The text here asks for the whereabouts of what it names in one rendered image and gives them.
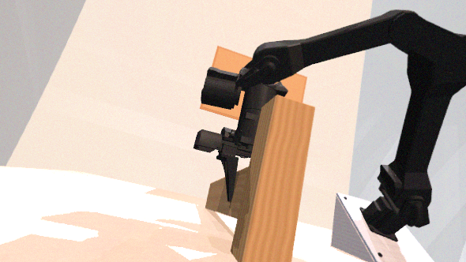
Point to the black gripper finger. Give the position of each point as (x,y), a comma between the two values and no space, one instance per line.
(230,164)

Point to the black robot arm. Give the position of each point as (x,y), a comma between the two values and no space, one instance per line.
(436,70)

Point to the wooden post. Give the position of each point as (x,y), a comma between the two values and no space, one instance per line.
(269,209)

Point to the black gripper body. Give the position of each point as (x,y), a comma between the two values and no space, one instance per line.
(208,141)

